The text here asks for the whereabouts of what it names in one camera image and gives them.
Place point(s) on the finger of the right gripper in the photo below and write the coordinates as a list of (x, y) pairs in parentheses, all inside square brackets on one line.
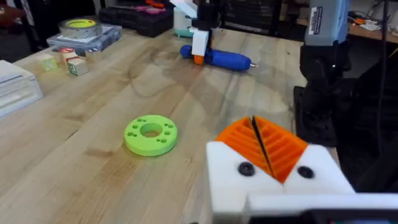
[(199, 43)]

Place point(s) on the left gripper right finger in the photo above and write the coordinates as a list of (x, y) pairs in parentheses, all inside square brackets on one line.
[(317, 174)]

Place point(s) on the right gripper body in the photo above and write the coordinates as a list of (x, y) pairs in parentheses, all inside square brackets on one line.
[(208, 14)]

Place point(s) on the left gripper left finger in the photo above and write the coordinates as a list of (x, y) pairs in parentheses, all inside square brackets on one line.
[(230, 174)]

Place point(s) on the blue electric screwdriver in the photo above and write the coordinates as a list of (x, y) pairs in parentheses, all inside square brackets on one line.
[(228, 59)]

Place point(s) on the black tool case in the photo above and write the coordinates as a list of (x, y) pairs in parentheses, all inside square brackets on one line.
[(146, 23)]

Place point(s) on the clear plastic box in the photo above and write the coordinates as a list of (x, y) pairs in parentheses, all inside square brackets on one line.
[(105, 35)]

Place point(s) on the green disc with holes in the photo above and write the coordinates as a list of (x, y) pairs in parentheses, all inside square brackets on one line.
[(136, 144)]

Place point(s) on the roll of tape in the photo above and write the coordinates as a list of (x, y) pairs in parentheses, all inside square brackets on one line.
[(80, 28)]

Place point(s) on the wooden toy block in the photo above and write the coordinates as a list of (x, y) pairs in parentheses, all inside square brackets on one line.
[(70, 57), (77, 67)]

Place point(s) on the red and white toy piece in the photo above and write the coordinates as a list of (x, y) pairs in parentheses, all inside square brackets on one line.
[(66, 50)]

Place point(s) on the stack of white boxes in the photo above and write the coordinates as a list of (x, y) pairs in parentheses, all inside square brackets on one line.
[(15, 90)]

